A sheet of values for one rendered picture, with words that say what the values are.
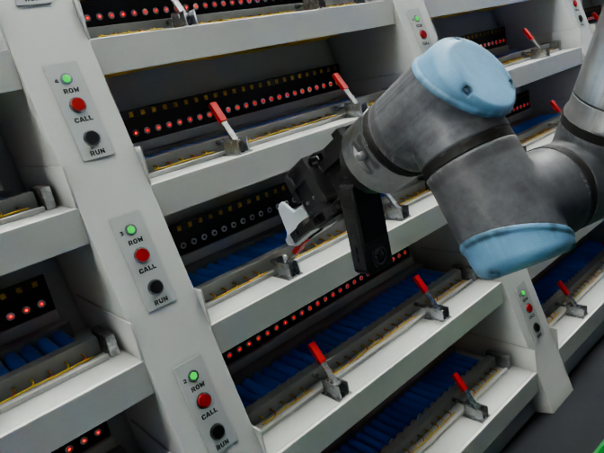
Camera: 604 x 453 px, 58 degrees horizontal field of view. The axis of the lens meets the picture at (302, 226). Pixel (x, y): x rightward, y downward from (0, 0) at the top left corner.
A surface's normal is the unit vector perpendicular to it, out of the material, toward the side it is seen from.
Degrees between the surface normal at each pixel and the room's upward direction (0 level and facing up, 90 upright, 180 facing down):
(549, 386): 90
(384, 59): 90
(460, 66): 71
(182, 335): 90
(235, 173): 107
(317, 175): 77
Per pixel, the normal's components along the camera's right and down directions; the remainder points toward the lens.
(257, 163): 0.66, 0.09
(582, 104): -0.95, 0.15
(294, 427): -0.20, -0.94
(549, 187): 0.36, -0.30
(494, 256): -0.68, 0.21
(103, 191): 0.57, -0.18
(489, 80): 0.43, -0.47
